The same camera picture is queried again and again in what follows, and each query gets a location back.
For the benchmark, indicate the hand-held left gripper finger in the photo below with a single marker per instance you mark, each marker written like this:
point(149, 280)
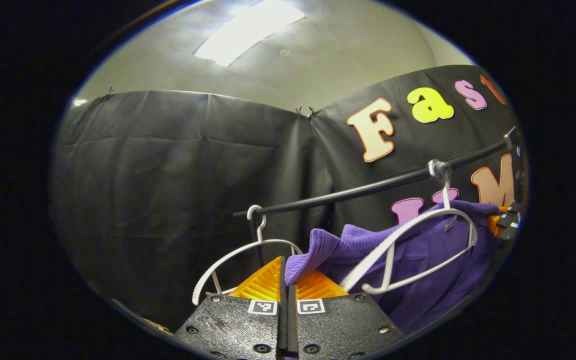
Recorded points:
point(283, 320)
point(292, 325)

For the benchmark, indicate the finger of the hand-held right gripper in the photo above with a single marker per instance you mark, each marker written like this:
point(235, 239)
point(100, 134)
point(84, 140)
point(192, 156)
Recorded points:
point(509, 221)
point(514, 207)

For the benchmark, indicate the white plastic clothes hanger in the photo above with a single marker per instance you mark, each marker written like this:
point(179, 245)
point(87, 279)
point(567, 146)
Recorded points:
point(439, 169)
point(262, 241)

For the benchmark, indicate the purple shirt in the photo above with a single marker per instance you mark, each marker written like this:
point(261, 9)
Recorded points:
point(418, 250)

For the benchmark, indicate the black clothes rack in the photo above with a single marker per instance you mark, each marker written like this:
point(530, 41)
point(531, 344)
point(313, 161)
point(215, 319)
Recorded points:
point(368, 188)

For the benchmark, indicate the black binder clip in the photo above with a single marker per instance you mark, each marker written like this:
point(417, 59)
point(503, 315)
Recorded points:
point(109, 91)
point(298, 111)
point(312, 111)

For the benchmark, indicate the small round ceiling fixture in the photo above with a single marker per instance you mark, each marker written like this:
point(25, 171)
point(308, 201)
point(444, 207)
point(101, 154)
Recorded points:
point(284, 52)

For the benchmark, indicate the ceiling light panel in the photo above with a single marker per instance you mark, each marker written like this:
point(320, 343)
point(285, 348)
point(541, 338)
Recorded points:
point(248, 30)

